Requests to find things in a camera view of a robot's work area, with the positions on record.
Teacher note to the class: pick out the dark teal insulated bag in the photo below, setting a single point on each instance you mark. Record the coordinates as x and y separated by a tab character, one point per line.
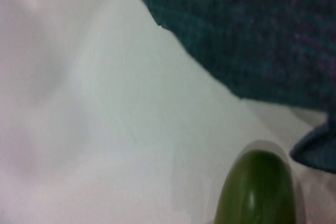
249	37

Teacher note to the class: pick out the green cucumber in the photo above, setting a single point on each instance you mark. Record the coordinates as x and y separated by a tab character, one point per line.
257	190

